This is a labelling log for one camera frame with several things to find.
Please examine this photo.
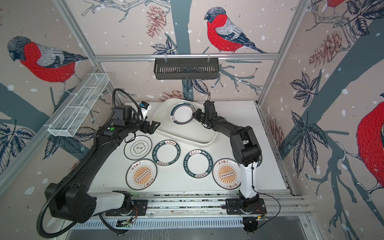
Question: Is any green red ring plate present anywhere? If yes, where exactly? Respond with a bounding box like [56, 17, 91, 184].
[170, 103, 196, 125]

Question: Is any orange sunburst plate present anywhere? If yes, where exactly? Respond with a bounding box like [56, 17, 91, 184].
[126, 159, 158, 191]
[212, 158, 241, 190]

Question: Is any green rim plate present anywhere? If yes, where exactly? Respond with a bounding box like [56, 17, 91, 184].
[183, 149, 214, 179]
[257, 155, 263, 168]
[152, 140, 181, 166]

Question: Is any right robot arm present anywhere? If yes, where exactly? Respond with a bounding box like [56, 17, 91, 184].
[193, 109, 263, 202]

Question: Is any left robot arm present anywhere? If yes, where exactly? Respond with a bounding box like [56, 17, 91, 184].
[45, 121, 161, 223]

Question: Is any white plastic bin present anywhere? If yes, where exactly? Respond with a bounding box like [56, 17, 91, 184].
[151, 98, 218, 148]

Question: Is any white black line plate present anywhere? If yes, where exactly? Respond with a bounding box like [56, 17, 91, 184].
[124, 136, 152, 161]

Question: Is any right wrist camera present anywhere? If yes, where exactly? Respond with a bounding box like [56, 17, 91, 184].
[204, 100, 216, 115]

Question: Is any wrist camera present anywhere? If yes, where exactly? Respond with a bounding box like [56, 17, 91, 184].
[139, 101, 151, 121]
[204, 100, 216, 115]

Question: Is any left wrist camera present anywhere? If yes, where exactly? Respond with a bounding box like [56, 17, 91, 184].
[139, 101, 151, 121]

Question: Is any black hanging wire basket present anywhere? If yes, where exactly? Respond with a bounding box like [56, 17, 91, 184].
[154, 58, 220, 80]

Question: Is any white mesh wall shelf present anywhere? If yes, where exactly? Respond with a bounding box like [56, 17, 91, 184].
[48, 73, 110, 137]

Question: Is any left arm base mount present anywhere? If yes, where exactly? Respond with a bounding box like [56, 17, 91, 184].
[105, 200, 148, 217]

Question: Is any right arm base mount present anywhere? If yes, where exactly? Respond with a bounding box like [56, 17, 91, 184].
[222, 196, 267, 215]

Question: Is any black corrugated cable conduit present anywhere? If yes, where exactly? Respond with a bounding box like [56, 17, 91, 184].
[36, 146, 100, 239]

